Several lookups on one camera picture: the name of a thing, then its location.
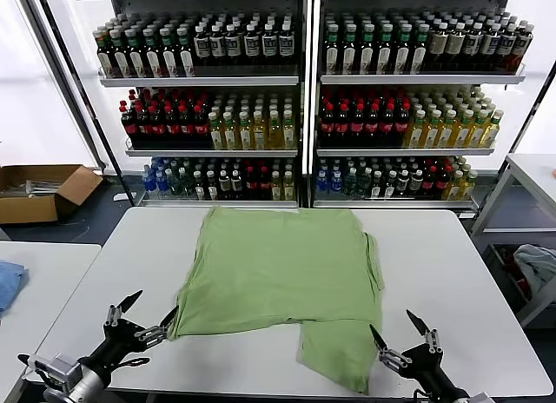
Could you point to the black slanted frame post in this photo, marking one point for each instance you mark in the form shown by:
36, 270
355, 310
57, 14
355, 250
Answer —
94, 116
540, 97

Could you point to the white paper scrap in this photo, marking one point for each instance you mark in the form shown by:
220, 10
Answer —
119, 197

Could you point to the green-cap tea bottle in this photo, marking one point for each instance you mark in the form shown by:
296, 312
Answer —
187, 57
349, 51
121, 57
105, 57
332, 51
169, 57
367, 51
402, 51
385, 51
419, 51
153, 57
137, 57

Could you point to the brown cardboard box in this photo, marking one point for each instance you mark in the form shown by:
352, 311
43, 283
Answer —
26, 209

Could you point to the red cloth item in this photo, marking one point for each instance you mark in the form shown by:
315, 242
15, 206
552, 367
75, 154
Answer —
523, 285

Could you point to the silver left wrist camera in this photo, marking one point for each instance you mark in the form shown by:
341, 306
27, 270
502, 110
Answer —
56, 369

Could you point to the red-cap cola bottle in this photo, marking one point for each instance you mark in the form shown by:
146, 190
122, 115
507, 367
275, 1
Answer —
387, 125
443, 180
372, 125
327, 125
357, 125
342, 125
252, 183
402, 125
157, 125
186, 125
128, 125
171, 125
429, 180
200, 125
143, 125
265, 183

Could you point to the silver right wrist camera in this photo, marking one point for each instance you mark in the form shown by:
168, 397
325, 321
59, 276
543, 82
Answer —
482, 398

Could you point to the small dark white-cap bottle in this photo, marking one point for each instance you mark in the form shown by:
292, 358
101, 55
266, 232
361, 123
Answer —
198, 186
403, 183
377, 186
211, 186
389, 186
224, 185
416, 183
236, 185

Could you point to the dark bottle white-blue label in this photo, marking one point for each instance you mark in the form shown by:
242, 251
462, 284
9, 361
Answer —
285, 44
251, 44
506, 44
522, 44
232, 44
201, 44
268, 44
472, 44
490, 44
216, 44

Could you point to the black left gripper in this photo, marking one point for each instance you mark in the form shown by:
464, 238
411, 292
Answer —
117, 342

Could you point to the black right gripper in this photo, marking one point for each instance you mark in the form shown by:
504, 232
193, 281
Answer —
428, 366

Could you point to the green polo shirt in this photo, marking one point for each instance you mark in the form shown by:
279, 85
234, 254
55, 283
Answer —
278, 268

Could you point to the yellow tea bottle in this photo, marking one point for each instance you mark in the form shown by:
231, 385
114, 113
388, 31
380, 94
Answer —
289, 188
245, 134
216, 134
476, 134
259, 134
230, 134
416, 134
491, 131
468, 183
446, 134
455, 185
461, 134
288, 134
431, 134
274, 134
276, 188

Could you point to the clear green water bottle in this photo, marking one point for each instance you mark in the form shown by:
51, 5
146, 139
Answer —
175, 183
350, 182
365, 182

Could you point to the pale grey crumpled cloth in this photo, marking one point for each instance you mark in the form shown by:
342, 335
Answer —
536, 264

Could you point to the blue folded cloth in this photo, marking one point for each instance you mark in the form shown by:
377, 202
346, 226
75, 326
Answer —
8, 286

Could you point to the white grey-framed side table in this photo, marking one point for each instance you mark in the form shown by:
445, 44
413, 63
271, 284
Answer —
534, 173

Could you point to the blue drink bottle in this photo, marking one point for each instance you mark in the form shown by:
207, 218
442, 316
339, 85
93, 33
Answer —
336, 181
161, 182
149, 181
322, 181

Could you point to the dark bottle beige label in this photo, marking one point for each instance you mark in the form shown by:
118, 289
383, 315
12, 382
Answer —
455, 44
438, 44

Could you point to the grey slanted frame post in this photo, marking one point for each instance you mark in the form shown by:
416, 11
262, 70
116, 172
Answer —
59, 73

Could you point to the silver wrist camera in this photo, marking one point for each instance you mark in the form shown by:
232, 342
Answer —
482, 398
56, 369

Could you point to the grey metal shelf unit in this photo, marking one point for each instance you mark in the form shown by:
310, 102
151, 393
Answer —
412, 78
195, 81

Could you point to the metal parts bundle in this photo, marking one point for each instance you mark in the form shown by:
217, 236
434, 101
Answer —
39, 186

